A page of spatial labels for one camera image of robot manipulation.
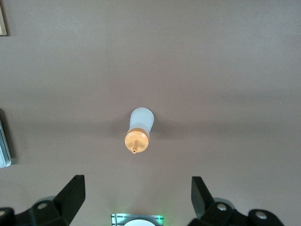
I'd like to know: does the silver digital kitchen scale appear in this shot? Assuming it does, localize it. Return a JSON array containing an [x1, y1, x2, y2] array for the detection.
[[0, 108, 12, 168]]

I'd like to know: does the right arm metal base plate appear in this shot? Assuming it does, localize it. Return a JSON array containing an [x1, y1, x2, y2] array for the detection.
[[110, 213, 164, 226]]

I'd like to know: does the translucent sauce bottle orange cap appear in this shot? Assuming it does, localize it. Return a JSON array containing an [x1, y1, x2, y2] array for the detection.
[[124, 107, 155, 155]]

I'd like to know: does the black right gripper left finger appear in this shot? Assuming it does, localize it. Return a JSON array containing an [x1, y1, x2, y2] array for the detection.
[[0, 174, 86, 226]]

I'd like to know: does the wooden cutting board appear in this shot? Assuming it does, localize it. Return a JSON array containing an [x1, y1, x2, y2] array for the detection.
[[0, 0, 10, 36]]

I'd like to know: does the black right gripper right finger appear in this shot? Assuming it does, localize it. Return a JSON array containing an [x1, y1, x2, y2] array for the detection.
[[189, 176, 286, 226]]

